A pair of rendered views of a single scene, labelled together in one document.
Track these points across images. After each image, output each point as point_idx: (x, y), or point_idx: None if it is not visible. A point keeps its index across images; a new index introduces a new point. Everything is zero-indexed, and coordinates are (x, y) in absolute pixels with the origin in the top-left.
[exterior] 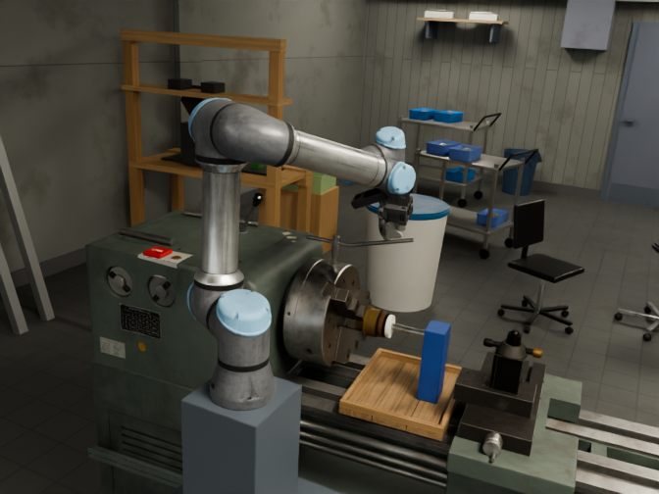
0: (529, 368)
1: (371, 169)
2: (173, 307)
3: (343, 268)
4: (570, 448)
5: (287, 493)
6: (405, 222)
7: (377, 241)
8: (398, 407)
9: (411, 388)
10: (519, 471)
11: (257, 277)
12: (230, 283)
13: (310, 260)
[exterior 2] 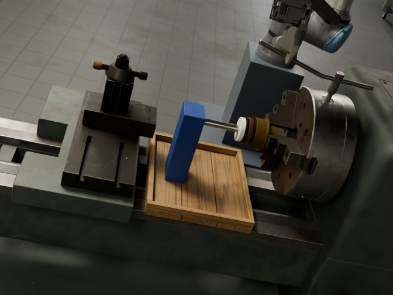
0: (82, 177)
1: None
2: None
3: (311, 91)
4: (48, 109)
5: (227, 120)
6: (271, 13)
7: (295, 58)
8: (195, 158)
9: (194, 180)
10: None
11: (350, 71)
12: None
13: (350, 102)
